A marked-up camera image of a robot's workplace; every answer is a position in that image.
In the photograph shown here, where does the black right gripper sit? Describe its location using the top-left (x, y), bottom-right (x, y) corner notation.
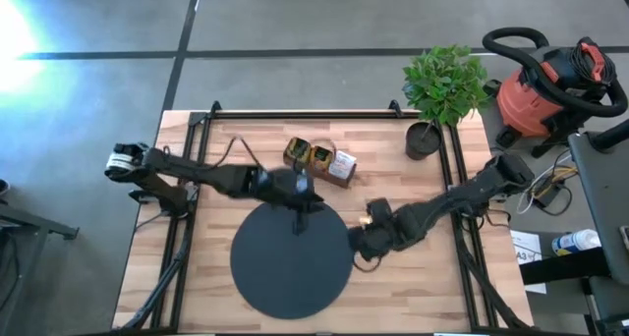
top-left (347, 197), bottom-right (394, 261)

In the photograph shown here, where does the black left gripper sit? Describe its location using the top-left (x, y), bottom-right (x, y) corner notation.
top-left (274, 167), bottom-right (326, 237)

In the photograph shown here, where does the yellow mango tea packet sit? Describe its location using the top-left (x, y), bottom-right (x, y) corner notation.
top-left (310, 146), bottom-right (335, 173)

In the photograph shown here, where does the white orange Tazo tea packet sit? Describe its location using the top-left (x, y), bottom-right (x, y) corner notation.
top-left (327, 150), bottom-right (358, 180)

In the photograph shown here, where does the round dark woven placemat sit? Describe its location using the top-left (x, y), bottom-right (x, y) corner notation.
top-left (229, 201), bottom-right (355, 320)

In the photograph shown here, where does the wooden tea organizer box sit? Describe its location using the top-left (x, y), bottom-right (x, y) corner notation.
top-left (282, 137), bottom-right (359, 189)

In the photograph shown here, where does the white paper sheet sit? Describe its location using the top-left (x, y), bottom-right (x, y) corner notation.
top-left (509, 230), bottom-right (547, 296)

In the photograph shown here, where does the green plant in black pot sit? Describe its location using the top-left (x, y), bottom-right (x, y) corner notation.
top-left (401, 43), bottom-right (492, 162)

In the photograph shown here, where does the black power adapter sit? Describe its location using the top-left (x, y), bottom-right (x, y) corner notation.
top-left (533, 181), bottom-right (565, 209)

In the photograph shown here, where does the black flat bar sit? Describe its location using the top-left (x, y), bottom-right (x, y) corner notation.
top-left (519, 246), bottom-right (611, 286)

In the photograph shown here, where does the blue white spray can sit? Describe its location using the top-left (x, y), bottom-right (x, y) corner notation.
top-left (550, 228), bottom-right (601, 256)

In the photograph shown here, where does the orange black shop vacuum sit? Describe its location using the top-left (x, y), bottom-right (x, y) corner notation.
top-left (484, 35), bottom-right (618, 158)

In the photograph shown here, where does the grey desk top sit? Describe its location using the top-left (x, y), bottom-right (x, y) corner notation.
top-left (568, 129), bottom-right (629, 286)

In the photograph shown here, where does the black metal stand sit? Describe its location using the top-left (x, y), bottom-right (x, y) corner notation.
top-left (0, 178), bottom-right (80, 336)

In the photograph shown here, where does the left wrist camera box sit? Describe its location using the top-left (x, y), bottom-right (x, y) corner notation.
top-left (293, 168), bottom-right (312, 196)

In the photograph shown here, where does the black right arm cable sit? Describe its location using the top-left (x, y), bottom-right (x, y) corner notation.
top-left (352, 254), bottom-right (383, 274)

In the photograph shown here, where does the black aluminium table frame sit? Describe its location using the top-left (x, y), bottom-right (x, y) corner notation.
top-left (120, 99), bottom-right (538, 333)

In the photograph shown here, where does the white floor cable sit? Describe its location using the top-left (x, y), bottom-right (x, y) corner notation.
top-left (513, 148), bottom-right (576, 216)

